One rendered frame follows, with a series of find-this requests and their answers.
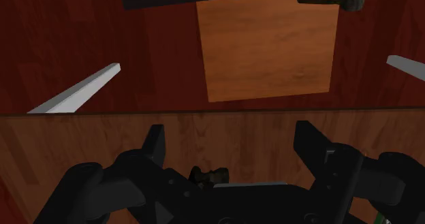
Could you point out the wooden table with white legs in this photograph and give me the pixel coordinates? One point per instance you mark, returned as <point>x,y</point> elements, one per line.
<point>83,140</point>

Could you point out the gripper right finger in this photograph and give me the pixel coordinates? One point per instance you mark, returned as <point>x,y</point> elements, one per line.
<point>338,163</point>

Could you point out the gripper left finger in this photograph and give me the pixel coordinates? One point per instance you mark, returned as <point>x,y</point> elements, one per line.
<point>99,190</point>

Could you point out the light wooden square stool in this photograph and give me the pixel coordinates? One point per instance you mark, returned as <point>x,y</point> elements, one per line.
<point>265,50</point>

